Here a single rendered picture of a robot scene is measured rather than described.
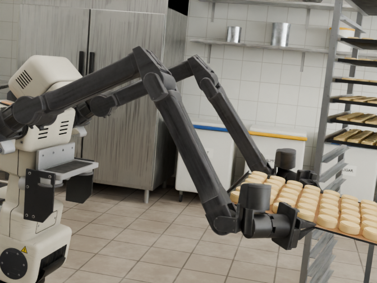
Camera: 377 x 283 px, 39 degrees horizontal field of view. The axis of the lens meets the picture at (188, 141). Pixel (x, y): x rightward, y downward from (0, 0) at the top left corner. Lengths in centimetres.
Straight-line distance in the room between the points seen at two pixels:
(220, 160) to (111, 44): 145
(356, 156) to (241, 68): 149
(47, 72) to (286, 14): 405
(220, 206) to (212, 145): 367
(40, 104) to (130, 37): 336
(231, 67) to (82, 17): 160
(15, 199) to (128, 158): 311
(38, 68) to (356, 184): 368
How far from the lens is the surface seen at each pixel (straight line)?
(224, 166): 492
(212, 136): 489
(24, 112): 149
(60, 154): 178
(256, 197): 122
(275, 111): 546
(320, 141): 244
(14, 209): 178
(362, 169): 488
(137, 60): 133
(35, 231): 179
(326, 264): 305
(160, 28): 471
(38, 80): 166
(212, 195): 125
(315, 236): 257
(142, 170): 482
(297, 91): 544
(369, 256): 317
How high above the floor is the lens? 134
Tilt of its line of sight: 9 degrees down
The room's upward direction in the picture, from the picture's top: 5 degrees clockwise
